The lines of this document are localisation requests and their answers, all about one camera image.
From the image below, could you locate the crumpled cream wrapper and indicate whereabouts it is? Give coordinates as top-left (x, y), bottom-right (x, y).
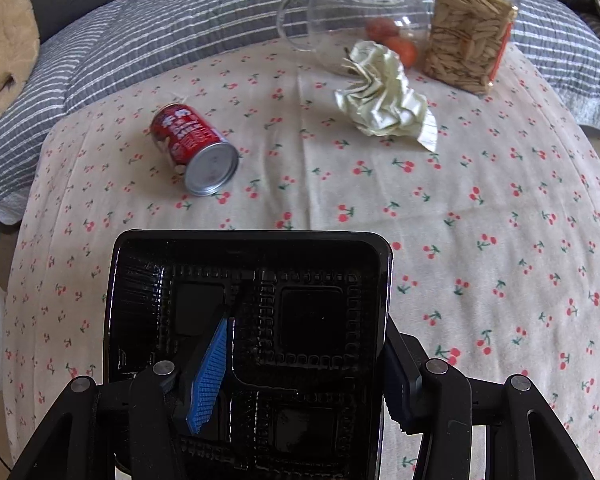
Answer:
top-left (334, 40), bottom-right (438, 152)

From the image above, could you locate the red drink can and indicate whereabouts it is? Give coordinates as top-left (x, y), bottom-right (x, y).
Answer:
top-left (150, 103), bottom-right (240, 197)

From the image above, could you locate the clear glass pitcher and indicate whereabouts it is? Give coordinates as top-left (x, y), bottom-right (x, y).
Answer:
top-left (276, 0), bottom-right (443, 78)

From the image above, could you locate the clear jar of seeds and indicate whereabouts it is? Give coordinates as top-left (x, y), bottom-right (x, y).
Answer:
top-left (422, 0), bottom-right (523, 97)

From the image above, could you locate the grey striped quilt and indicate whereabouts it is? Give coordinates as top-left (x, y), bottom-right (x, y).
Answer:
top-left (0, 0), bottom-right (600, 226)

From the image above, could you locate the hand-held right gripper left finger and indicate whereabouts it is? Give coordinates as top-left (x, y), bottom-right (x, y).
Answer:
top-left (10, 316), bottom-right (231, 480)

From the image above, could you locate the black plastic food tray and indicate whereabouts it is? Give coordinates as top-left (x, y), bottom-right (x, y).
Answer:
top-left (102, 230), bottom-right (395, 480)

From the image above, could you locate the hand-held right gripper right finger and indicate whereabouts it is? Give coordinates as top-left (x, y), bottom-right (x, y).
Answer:
top-left (382, 317), bottom-right (596, 480)

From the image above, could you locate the red tomato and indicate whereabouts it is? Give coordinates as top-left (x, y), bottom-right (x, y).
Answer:
top-left (384, 36), bottom-right (418, 68)
top-left (366, 17), bottom-right (393, 42)

